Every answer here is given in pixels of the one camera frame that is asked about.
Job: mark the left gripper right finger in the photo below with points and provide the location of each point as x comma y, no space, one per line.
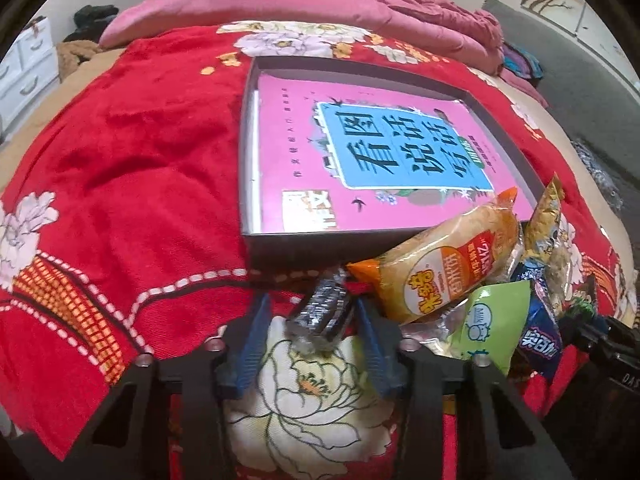
380,339

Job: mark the green white snack packet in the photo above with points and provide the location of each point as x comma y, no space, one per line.
487,323

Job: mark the blue purple cloth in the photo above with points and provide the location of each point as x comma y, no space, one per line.
521,62

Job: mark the blue snack packet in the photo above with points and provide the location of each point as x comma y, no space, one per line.
541,342

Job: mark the pink quilt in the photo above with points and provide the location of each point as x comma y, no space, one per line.
442,27

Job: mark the orange rice cracker packet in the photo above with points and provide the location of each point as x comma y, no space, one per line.
441,265

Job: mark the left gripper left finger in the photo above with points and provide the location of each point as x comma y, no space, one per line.
245,339

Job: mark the black silver candy wrapper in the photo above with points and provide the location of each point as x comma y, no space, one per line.
318,323

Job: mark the grey padded headboard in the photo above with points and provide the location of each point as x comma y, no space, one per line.
584,97

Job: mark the pink and blue book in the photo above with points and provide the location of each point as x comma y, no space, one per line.
380,159

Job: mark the white drawer cabinet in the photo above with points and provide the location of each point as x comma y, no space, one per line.
28,70

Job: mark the yellow snack packet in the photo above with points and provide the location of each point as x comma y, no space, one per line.
546,257

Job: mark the dark clothes pile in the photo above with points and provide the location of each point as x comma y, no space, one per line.
91,21

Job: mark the red floral blanket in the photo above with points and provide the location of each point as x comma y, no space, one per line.
211,163

